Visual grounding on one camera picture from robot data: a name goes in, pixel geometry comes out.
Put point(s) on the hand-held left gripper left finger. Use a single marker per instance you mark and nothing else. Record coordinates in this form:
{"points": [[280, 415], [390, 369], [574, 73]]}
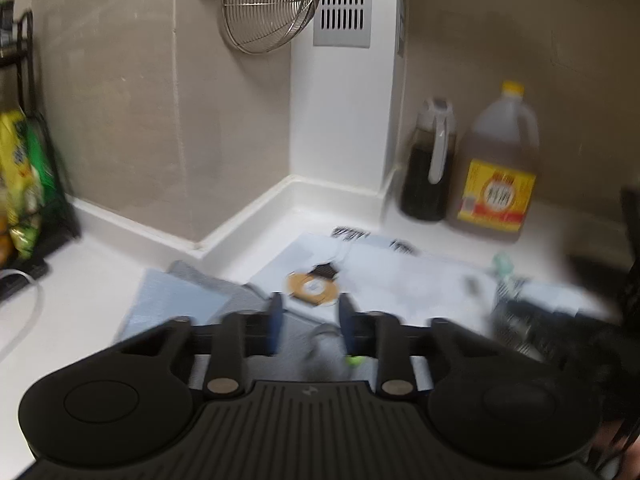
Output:
{"points": [[274, 322]]}

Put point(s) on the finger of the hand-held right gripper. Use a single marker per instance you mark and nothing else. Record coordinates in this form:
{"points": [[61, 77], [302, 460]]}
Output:
{"points": [[520, 327]]}

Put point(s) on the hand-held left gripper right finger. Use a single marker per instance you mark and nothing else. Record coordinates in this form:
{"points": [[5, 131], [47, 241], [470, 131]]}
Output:
{"points": [[347, 325]]}

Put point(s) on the brown tape roll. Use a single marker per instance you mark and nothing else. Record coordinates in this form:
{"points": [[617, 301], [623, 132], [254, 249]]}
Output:
{"points": [[311, 287]]}

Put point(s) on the grey counter mat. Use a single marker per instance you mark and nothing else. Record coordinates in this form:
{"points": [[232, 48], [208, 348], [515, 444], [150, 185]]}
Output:
{"points": [[225, 291]]}

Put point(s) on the white printed paper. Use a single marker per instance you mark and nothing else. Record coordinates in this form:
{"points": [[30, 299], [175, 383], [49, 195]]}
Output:
{"points": [[410, 285]]}

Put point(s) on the light blue cloth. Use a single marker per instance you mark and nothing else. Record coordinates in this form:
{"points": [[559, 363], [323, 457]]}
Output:
{"points": [[170, 305]]}

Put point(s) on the yellow cap cooking wine jug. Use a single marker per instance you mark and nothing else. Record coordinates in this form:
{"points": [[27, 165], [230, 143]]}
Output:
{"points": [[497, 185]]}

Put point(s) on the dark sauce dispenser bottle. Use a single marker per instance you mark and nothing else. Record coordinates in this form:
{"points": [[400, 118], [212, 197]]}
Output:
{"points": [[425, 180]]}

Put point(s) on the yellow green snack bags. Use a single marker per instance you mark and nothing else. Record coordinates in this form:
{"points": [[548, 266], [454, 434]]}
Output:
{"points": [[22, 180]]}

